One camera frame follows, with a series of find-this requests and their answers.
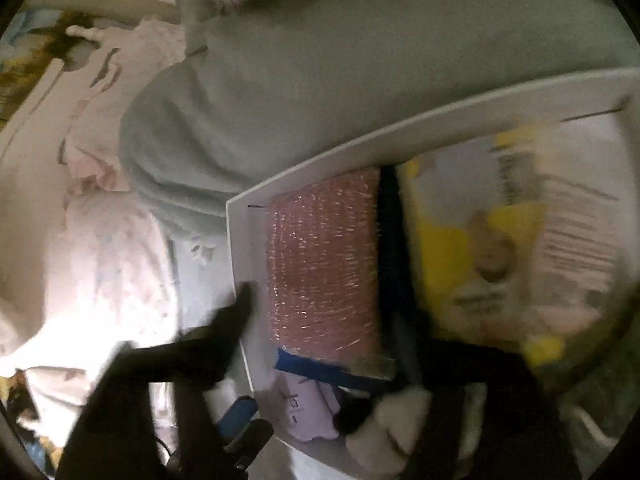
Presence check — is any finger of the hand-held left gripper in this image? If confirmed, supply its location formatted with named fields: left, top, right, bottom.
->
left=219, top=394, right=274, bottom=457

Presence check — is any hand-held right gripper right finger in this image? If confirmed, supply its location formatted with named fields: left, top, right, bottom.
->
left=395, top=339, right=581, bottom=480

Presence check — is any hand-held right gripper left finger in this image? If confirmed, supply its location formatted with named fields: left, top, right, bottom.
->
left=55, top=282, right=257, bottom=480

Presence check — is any blue package with purple item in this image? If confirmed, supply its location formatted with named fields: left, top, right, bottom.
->
left=267, top=347, right=396, bottom=443

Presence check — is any white cardboard box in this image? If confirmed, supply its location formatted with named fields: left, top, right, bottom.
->
left=225, top=67, right=640, bottom=480

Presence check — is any pink bubble wrap pouch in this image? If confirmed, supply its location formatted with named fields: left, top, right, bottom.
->
left=265, top=167, right=383, bottom=361

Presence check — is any white plush toy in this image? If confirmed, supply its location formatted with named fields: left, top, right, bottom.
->
left=345, top=387, right=481, bottom=478

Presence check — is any yellow and white package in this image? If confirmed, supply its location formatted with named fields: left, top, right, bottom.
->
left=400, top=125, right=636, bottom=366

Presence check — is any pale grey bed sheet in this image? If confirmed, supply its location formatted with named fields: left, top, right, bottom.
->
left=165, top=205, right=261, bottom=480

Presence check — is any white pink floral cloth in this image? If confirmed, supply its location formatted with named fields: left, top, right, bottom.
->
left=0, top=190, right=176, bottom=401

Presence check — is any pink ruffled cloth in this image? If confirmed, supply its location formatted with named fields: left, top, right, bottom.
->
left=60, top=17, right=191, bottom=196

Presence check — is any grey-green fleece blanket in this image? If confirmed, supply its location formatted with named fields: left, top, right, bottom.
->
left=120, top=0, right=640, bottom=218

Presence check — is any colourful printed picture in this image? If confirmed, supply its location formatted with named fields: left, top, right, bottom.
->
left=0, top=10, right=101, bottom=121

